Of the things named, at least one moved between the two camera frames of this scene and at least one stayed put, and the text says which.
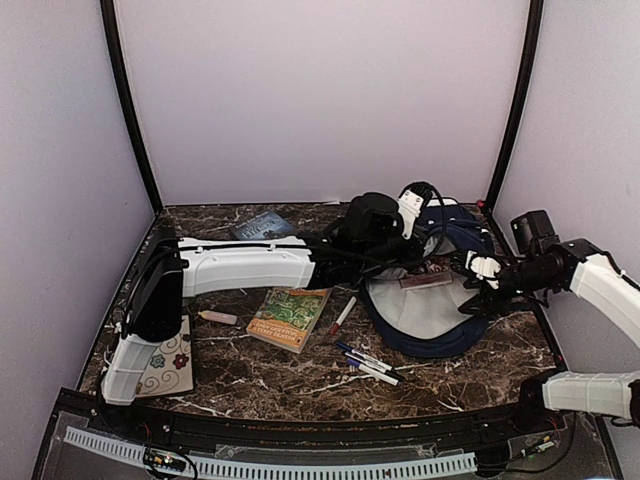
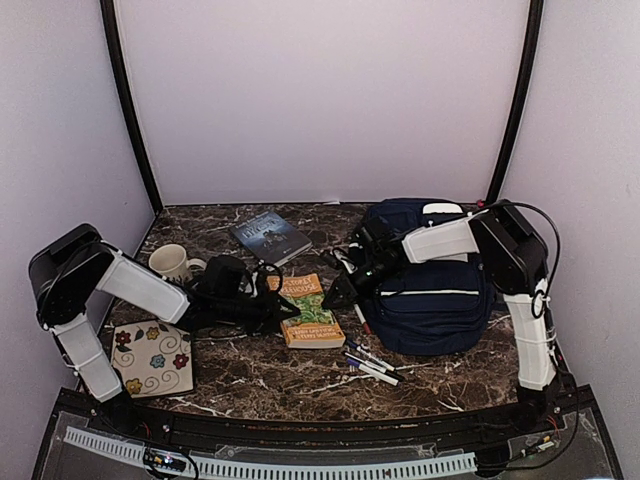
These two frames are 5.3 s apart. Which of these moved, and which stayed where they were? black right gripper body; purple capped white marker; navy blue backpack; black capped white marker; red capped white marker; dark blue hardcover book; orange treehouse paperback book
Moved: black right gripper body; red capped white marker; orange treehouse paperback book
Stayed: purple capped white marker; black capped white marker; dark blue hardcover book; navy blue backpack
